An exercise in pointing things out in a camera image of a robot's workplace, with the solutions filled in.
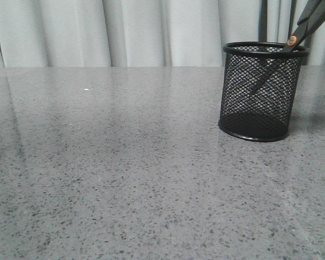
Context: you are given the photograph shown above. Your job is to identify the grey orange handled scissors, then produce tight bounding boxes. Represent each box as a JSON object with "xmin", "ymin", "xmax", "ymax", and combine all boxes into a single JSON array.
[{"xmin": 250, "ymin": 0, "xmax": 325, "ymax": 95}]

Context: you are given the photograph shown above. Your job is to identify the black mesh pen cup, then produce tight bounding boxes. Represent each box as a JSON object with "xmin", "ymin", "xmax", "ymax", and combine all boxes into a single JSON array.
[{"xmin": 218, "ymin": 42, "xmax": 309, "ymax": 142}]

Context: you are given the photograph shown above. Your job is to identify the grey curtain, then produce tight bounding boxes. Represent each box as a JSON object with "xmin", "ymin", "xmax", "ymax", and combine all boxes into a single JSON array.
[{"xmin": 0, "ymin": 0, "xmax": 325, "ymax": 68}]

